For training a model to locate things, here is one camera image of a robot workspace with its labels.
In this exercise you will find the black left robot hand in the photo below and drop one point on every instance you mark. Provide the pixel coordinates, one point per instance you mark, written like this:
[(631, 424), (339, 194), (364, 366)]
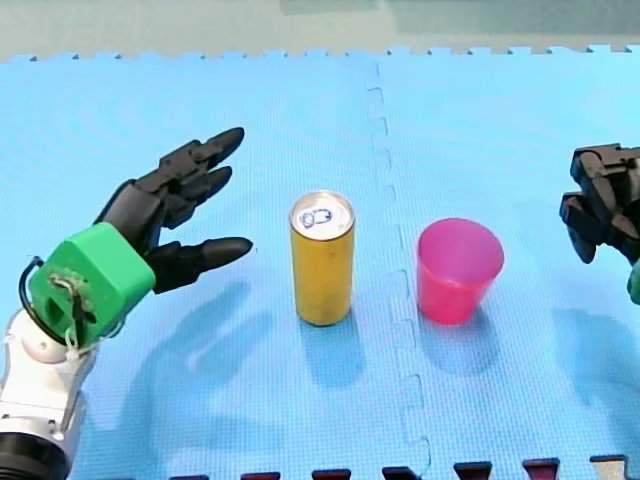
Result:
[(145, 200)]

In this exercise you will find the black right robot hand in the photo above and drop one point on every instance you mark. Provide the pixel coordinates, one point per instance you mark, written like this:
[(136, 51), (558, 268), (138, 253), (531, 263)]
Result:
[(607, 200)]

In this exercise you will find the yellow drink can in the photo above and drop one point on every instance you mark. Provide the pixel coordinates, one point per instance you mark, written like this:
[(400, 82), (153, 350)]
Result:
[(322, 260)]

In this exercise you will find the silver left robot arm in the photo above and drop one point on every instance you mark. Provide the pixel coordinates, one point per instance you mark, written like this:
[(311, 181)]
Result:
[(55, 310)]

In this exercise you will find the pink plastic cup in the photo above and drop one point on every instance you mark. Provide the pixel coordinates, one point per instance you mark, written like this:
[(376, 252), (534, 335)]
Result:
[(457, 272)]

